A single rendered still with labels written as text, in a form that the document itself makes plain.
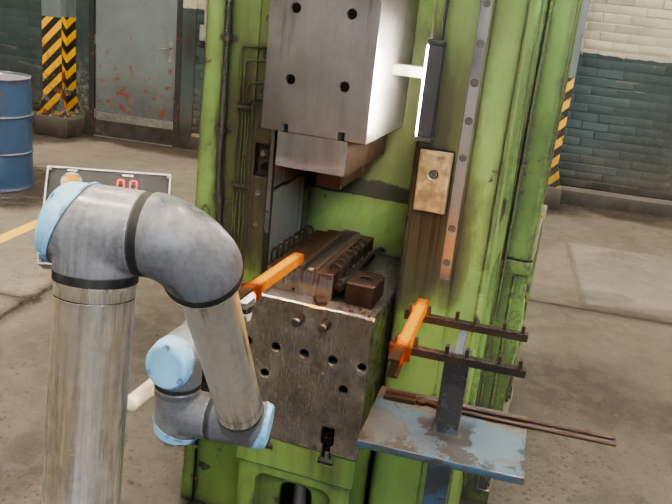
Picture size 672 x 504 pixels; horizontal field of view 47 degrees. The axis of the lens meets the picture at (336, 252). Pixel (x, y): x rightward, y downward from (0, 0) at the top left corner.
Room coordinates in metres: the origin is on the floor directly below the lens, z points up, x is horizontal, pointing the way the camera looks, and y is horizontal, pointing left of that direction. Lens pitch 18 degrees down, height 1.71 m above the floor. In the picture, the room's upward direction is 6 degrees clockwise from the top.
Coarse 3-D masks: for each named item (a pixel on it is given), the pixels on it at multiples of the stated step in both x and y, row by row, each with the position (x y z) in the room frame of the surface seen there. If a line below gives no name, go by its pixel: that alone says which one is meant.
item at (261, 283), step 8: (288, 256) 1.90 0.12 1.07; (296, 256) 1.91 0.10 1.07; (280, 264) 1.83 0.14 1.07; (288, 264) 1.83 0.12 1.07; (296, 264) 1.88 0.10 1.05; (264, 272) 1.75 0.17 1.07; (272, 272) 1.76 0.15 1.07; (280, 272) 1.77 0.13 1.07; (288, 272) 1.83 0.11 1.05; (256, 280) 1.69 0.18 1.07; (264, 280) 1.69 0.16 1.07; (272, 280) 1.73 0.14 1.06; (240, 288) 1.61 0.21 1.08; (248, 288) 1.62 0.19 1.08; (256, 288) 1.63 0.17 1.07; (264, 288) 1.68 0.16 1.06; (240, 296) 1.56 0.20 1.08; (256, 296) 1.63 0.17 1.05
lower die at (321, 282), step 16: (320, 240) 2.32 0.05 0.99; (352, 240) 2.34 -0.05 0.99; (368, 240) 2.36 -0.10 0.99; (304, 256) 2.14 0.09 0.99; (336, 256) 2.17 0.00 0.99; (352, 256) 2.18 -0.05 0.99; (304, 272) 2.03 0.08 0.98; (320, 272) 2.01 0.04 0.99; (336, 272) 2.03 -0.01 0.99; (288, 288) 2.04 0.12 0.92; (304, 288) 2.03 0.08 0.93; (320, 288) 2.01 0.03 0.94
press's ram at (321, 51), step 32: (288, 0) 2.06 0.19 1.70; (320, 0) 2.03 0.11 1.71; (352, 0) 2.01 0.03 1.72; (384, 0) 2.01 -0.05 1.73; (416, 0) 2.35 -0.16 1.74; (288, 32) 2.06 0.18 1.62; (320, 32) 2.03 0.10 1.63; (352, 32) 2.01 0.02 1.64; (384, 32) 2.04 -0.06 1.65; (288, 64) 2.05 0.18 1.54; (320, 64) 2.03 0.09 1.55; (352, 64) 2.01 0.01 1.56; (384, 64) 2.08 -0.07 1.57; (288, 96) 2.05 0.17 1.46; (320, 96) 2.03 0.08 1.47; (352, 96) 2.00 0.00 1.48; (384, 96) 2.12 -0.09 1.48; (288, 128) 2.05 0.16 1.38; (320, 128) 2.03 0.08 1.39; (352, 128) 2.00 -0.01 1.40; (384, 128) 2.16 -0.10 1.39
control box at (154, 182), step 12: (48, 168) 2.06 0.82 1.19; (60, 168) 2.07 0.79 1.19; (72, 168) 2.08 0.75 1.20; (84, 168) 2.08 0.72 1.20; (48, 180) 2.05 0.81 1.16; (60, 180) 2.05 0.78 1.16; (84, 180) 2.07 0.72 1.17; (96, 180) 2.07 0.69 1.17; (108, 180) 2.08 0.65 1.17; (144, 180) 2.10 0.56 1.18; (156, 180) 2.10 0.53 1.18; (168, 180) 2.11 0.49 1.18; (48, 192) 2.03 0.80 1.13; (168, 192) 2.09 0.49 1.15; (48, 264) 1.94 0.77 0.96
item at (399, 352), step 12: (420, 300) 1.88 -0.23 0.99; (420, 312) 1.79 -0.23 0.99; (408, 324) 1.71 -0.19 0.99; (420, 324) 1.76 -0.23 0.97; (408, 336) 1.64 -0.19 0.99; (396, 348) 1.54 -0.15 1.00; (408, 348) 1.56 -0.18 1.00; (396, 360) 1.48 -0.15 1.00; (408, 360) 1.56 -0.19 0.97; (396, 372) 1.50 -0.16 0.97
